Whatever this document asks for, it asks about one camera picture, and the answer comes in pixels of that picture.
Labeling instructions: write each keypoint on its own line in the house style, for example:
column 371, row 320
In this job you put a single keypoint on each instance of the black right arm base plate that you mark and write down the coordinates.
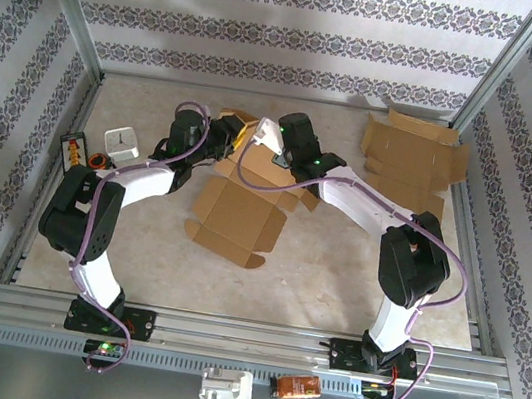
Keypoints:
column 342, row 356

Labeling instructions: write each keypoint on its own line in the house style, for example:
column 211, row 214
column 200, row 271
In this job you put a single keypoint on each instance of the brown cardboard mailer box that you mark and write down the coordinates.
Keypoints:
column 238, row 215
column 405, row 151

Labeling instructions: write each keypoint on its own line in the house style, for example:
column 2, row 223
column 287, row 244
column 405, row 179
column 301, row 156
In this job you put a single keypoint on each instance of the right aluminium frame post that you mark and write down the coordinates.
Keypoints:
column 506, row 60

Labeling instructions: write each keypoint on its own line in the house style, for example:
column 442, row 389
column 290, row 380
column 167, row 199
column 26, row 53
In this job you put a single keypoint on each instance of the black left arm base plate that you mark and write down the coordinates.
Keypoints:
column 140, row 324

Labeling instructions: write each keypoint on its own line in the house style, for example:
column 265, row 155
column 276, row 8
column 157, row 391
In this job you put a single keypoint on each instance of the black device with orange print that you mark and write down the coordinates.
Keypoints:
column 73, row 154

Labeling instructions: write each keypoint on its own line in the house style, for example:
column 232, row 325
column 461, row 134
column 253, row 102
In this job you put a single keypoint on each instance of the right green circuit board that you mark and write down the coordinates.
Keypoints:
column 375, row 389

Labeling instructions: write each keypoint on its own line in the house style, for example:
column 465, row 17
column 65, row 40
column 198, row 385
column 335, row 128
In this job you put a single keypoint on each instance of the left green circuit board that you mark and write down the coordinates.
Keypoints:
column 113, row 350

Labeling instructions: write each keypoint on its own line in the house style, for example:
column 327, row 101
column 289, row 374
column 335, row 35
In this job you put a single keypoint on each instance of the orange brown battery pack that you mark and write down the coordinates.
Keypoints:
column 297, row 387

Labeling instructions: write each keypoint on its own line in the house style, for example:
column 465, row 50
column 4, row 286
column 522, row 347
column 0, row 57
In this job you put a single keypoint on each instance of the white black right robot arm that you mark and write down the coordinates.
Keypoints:
column 393, row 326

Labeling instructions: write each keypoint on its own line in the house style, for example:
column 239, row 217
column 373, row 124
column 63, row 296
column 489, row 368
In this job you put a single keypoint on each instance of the white plastic holder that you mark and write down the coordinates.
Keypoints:
column 225, row 390

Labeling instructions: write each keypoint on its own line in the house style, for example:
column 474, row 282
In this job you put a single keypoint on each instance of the white square alarm clock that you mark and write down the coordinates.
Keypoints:
column 121, row 141

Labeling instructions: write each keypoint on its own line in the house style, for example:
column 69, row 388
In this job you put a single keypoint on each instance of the aluminium back rail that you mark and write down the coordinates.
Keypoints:
column 262, row 93

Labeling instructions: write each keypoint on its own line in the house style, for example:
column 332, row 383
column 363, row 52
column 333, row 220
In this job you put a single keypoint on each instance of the right aluminium side rail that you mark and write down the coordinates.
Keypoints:
column 463, row 210

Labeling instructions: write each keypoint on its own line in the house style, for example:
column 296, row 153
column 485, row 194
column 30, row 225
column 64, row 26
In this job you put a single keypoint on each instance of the aluminium mounting rail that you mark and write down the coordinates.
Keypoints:
column 244, row 338

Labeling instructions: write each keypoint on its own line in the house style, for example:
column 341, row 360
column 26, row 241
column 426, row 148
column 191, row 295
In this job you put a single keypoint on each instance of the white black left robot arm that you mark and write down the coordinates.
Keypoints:
column 101, row 280

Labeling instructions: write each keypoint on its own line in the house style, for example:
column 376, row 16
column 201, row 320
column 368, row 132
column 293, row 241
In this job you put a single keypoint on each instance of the aluminium side rail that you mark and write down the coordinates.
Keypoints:
column 86, row 105
column 463, row 210

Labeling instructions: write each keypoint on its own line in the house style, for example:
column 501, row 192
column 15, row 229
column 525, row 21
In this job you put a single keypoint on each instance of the green circuit board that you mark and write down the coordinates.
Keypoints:
column 113, row 350
column 375, row 389

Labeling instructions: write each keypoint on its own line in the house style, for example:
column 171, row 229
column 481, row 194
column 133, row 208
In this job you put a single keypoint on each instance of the left aluminium side rail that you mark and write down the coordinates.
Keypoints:
column 86, row 105

